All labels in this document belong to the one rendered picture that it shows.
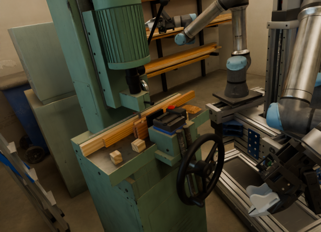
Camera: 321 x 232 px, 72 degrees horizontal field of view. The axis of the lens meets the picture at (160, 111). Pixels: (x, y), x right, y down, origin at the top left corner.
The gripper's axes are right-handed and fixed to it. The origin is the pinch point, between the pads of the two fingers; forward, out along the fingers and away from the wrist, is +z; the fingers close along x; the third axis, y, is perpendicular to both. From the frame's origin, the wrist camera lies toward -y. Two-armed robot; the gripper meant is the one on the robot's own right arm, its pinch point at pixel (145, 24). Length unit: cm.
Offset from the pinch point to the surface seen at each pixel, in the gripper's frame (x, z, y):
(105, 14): -67, 3, 49
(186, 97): -13, -23, 63
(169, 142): -46, -14, 92
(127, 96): -39, 4, 69
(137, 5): -65, -8, 46
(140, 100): -41, -3, 73
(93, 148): -42, 17, 91
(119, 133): -38, 8, 85
